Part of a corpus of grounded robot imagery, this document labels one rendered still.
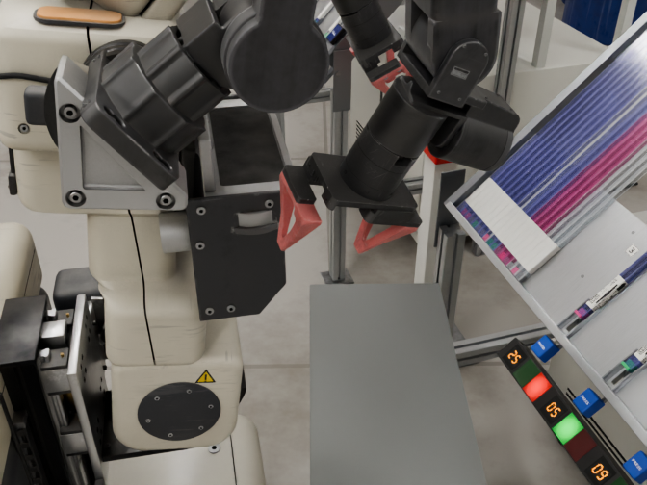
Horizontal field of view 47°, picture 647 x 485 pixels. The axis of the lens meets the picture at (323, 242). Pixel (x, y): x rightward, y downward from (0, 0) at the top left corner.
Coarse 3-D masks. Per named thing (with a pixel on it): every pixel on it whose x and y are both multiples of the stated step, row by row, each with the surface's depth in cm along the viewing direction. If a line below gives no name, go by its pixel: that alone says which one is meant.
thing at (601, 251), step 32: (608, 224) 111; (640, 224) 107; (576, 256) 112; (608, 256) 108; (544, 288) 113; (576, 288) 109; (640, 288) 102; (576, 320) 106; (608, 320) 103; (640, 320) 100; (608, 352) 100; (608, 384) 98; (640, 384) 95; (640, 416) 93
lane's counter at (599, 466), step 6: (594, 462) 95; (600, 462) 94; (606, 462) 94; (588, 468) 95; (594, 468) 95; (600, 468) 94; (606, 468) 94; (612, 468) 93; (588, 474) 95; (594, 474) 94; (600, 474) 94; (606, 474) 93; (612, 474) 93; (594, 480) 94; (600, 480) 93; (606, 480) 93
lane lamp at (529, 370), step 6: (522, 366) 109; (528, 366) 109; (534, 366) 108; (516, 372) 110; (522, 372) 109; (528, 372) 108; (534, 372) 107; (516, 378) 109; (522, 378) 108; (528, 378) 108; (522, 384) 108
